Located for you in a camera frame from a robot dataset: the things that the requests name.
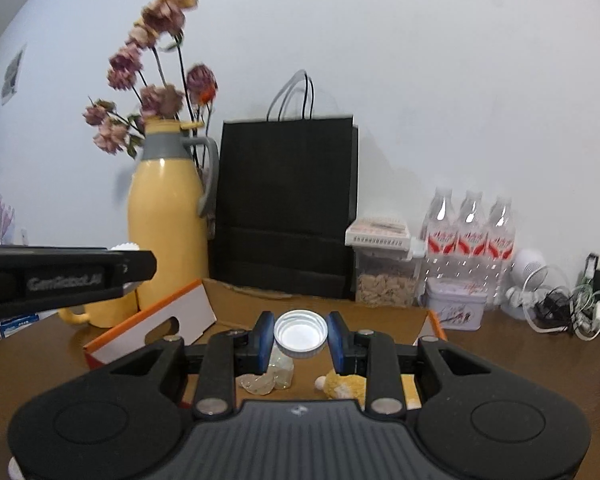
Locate white bottle cap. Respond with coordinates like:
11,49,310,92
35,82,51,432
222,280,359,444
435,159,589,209
273,310,329,360

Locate yellow thermos jug grey handle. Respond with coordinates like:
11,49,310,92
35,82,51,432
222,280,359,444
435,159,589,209
126,119,220,329

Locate wall picture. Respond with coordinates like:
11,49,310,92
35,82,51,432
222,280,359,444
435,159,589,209
0,44,27,106

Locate white ridged round lid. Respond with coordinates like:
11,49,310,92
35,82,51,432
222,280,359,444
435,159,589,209
108,241,141,292

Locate dried pink rose bouquet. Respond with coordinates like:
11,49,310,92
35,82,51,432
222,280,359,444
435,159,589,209
82,0,219,159

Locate black paper bag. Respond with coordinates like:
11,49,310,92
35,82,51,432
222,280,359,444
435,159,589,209
209,70,360,302

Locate clear plastic wrap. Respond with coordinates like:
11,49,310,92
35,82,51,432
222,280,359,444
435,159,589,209
237,350,297,397

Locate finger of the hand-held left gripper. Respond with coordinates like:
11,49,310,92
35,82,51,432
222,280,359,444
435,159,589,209
0,246,159,284

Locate orange cardboard box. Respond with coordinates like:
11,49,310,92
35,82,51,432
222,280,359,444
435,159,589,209
82,277,448,411

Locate clear nut container white lid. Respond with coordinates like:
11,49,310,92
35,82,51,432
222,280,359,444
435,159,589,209
344,216,427,309

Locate tangle of charger cables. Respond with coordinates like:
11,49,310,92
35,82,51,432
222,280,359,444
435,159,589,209
526,284,600,344

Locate white round desk device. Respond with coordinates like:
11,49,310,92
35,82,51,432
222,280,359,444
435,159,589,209
502,248,549,319

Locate yellow plush toy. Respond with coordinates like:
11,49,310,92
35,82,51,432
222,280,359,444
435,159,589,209
313,370,369,407

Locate white printed tin box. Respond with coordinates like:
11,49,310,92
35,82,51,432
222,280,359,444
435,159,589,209
422,277,489,332

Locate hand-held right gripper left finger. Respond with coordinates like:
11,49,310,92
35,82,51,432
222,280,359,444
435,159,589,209
111,310,276,419

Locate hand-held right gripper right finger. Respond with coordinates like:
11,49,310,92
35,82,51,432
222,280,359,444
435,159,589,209
327,310,491,418

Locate blue and white box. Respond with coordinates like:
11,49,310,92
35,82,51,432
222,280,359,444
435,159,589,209
0,311,44,344

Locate yellow mug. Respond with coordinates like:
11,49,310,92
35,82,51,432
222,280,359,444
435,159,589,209
57,290,142,329

